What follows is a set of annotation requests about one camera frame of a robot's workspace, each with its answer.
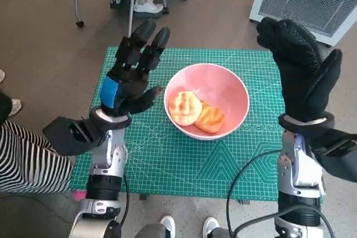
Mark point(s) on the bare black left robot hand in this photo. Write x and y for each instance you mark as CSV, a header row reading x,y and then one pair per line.
x,y
128,87

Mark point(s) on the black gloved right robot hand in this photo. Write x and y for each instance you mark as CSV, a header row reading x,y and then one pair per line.
x,y
301,82

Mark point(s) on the round pale toy bread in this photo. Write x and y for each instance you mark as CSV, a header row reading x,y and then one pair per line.
x,y
184,107

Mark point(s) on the pink bowl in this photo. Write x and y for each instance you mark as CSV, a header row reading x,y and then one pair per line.
x,y
212,82

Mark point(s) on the braided orange toy bread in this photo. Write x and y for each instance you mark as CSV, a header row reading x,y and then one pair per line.
x,y
213,121

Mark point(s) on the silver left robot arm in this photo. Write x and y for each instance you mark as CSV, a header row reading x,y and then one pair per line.
x,y
107,154

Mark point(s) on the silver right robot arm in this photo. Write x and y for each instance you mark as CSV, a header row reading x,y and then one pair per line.
x,y
295,171

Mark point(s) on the green cutting mat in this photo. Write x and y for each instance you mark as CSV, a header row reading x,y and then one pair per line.
x,y
156,160

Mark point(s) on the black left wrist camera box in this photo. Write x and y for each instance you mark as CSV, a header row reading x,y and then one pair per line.
x,y
69,137

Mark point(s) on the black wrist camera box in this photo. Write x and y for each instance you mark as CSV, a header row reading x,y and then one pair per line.
x,y
69,137
337,160

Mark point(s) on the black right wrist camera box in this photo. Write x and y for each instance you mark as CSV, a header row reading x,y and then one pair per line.
x,y
337,160

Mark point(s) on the black table bracket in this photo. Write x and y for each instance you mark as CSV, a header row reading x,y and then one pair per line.
x,y
143,197

